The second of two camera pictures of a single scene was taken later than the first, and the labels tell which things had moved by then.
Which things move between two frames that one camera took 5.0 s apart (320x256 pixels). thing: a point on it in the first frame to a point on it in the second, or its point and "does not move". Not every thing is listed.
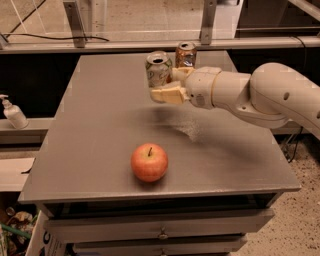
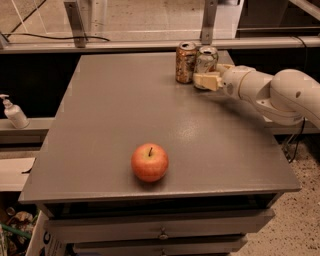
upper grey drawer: (158, 226) does not move
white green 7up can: (159, 69) to (207, 59)
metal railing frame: (208, 40) does not move
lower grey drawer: (158, 245) does not move
